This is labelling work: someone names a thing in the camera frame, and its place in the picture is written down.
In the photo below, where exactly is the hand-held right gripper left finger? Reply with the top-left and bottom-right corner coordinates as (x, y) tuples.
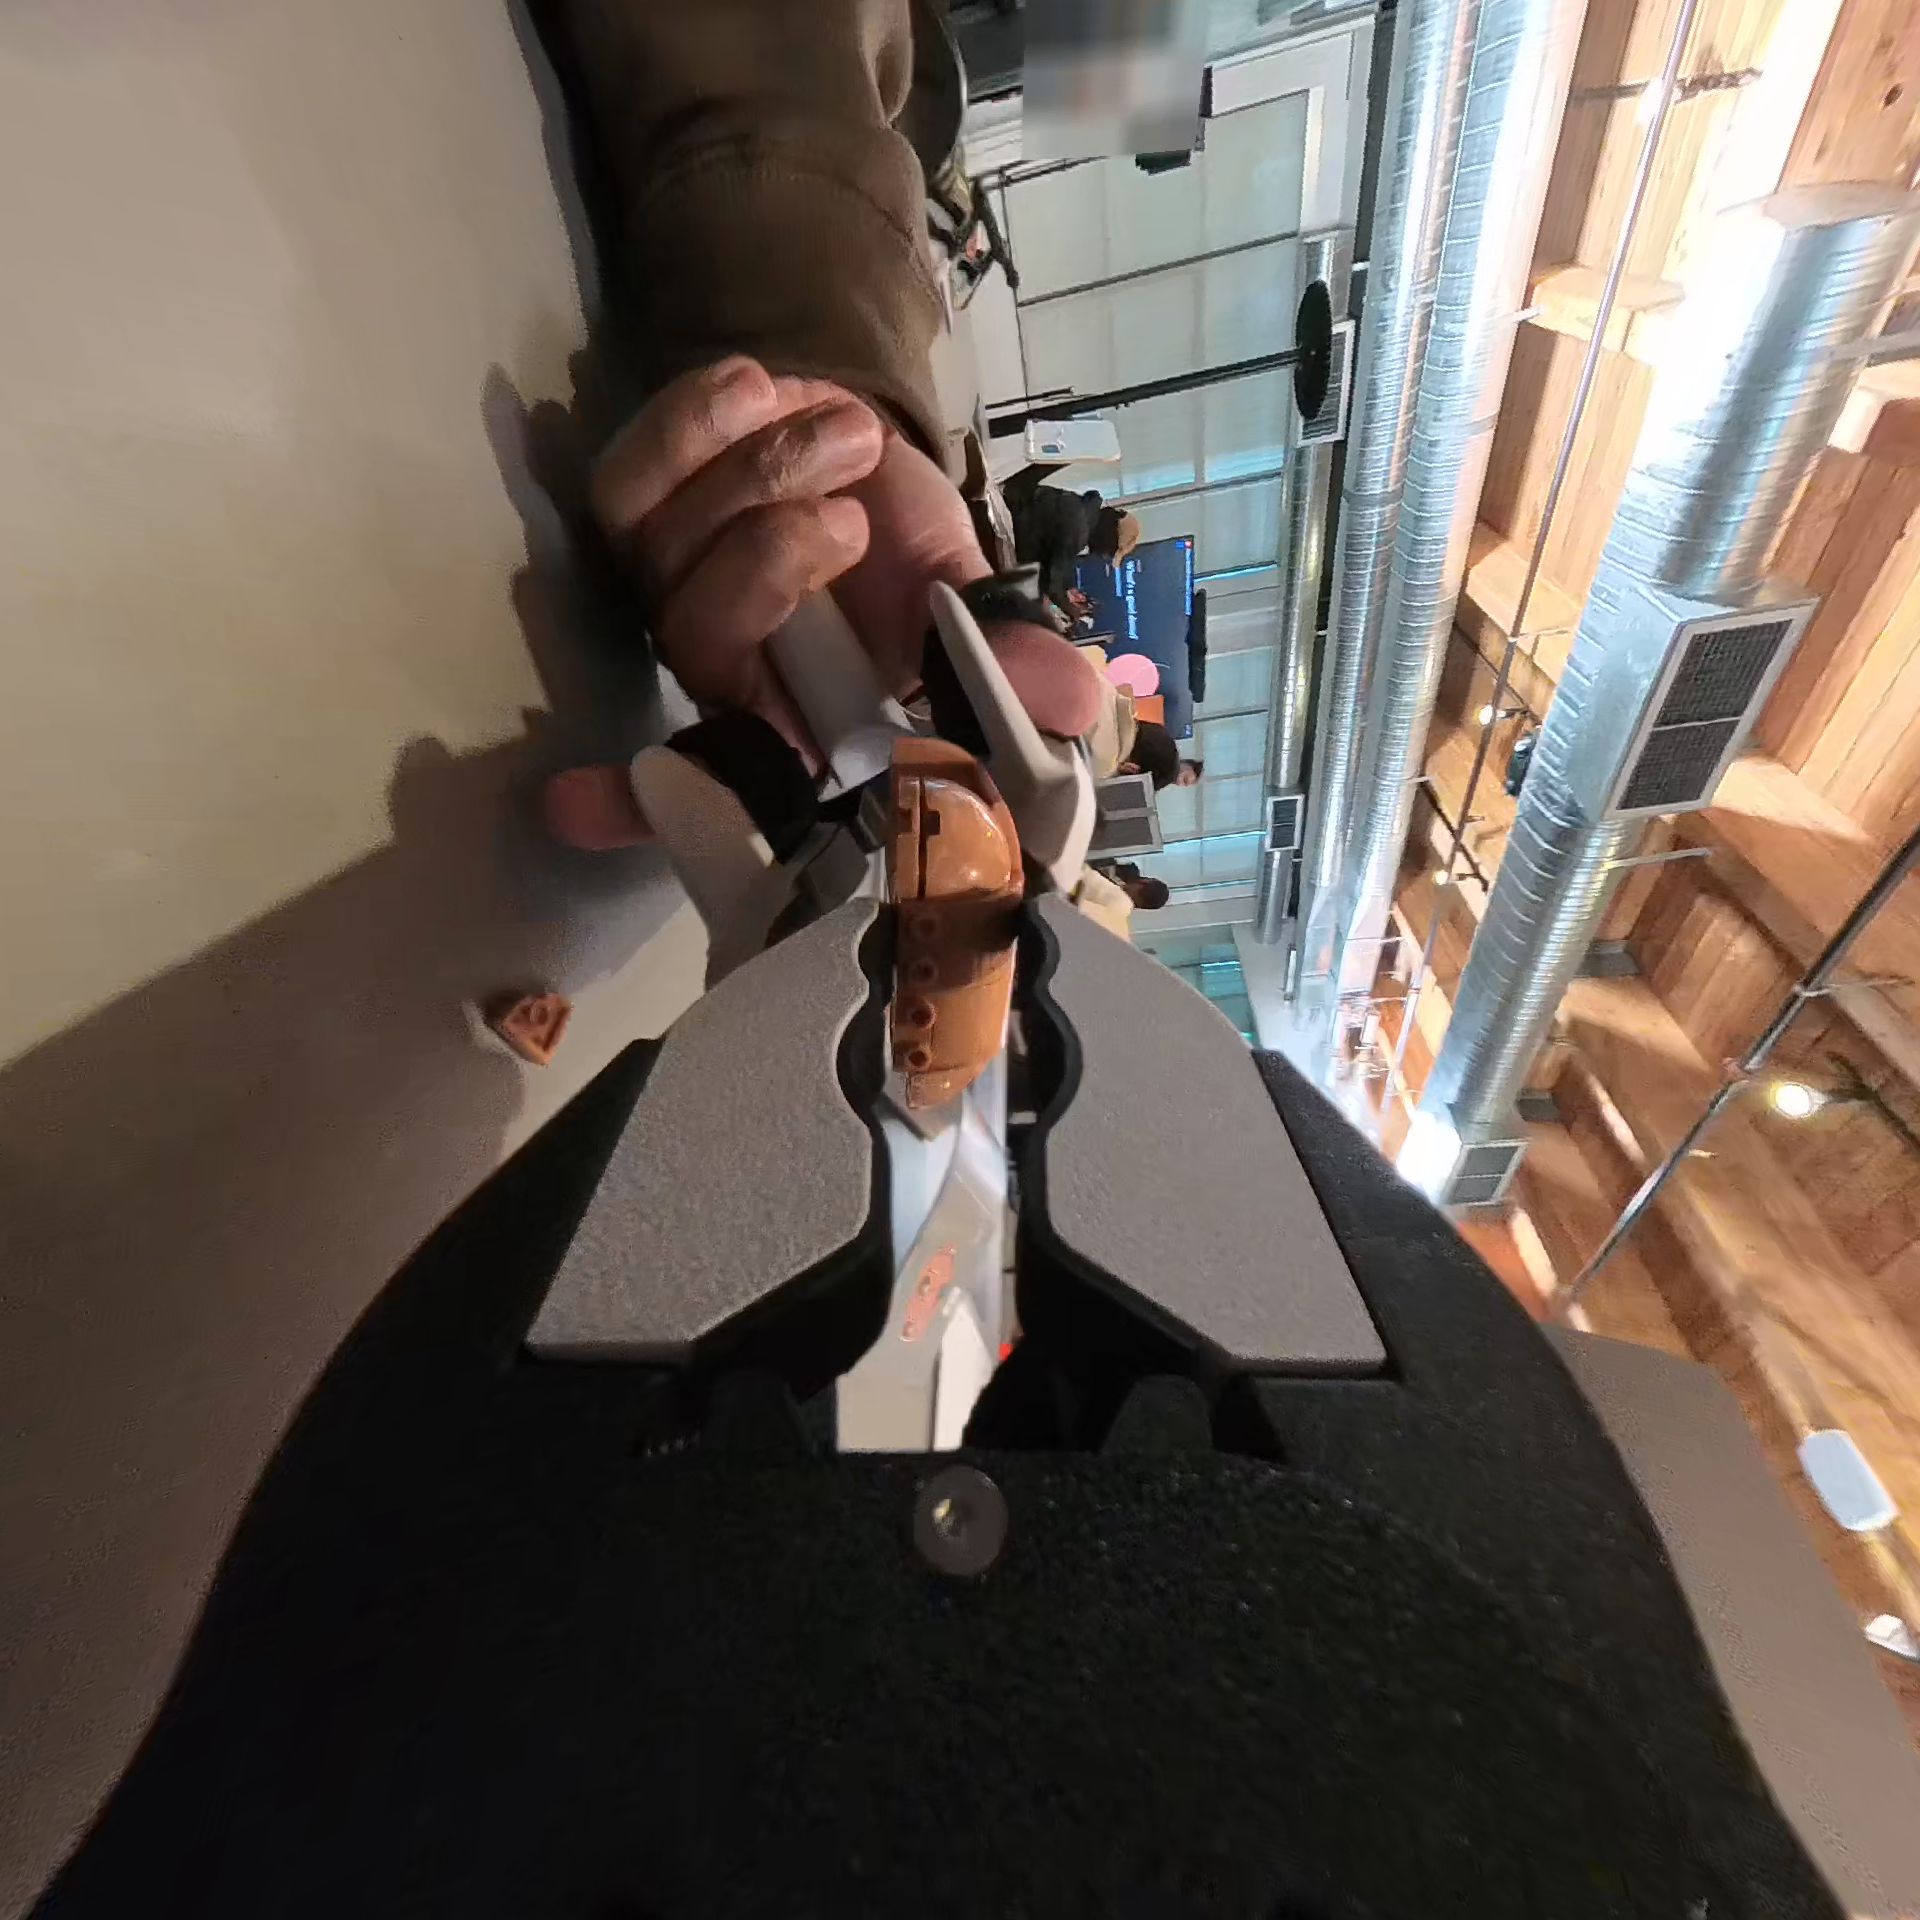
(521, 895), (896, 1370)

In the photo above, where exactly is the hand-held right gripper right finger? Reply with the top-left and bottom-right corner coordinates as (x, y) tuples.
(1018, 892), (1391, 1383)

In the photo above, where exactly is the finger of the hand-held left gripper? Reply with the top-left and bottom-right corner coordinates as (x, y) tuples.
(928, 583), (1102, 898)

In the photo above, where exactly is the brown rounded lego assembly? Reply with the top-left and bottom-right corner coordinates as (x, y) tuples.
(884, 736), (1030, 1115)

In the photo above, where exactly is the person's left forearm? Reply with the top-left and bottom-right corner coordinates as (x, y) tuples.
(533, 0), (976, 467)

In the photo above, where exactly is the person's left hand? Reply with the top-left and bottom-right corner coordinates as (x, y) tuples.
(544, 356), (1105, 852)

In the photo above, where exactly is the black ceiling pole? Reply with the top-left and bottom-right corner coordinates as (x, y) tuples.
(1018, 276), (1340, 424)

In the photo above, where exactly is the wall screen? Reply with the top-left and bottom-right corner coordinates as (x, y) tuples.
(1072, 533), (1208, 746)

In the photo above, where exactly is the silver air duct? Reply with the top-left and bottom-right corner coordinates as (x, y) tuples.
(1288, 0), (1495, 1021)
(1423, 181), (1920, 1143)

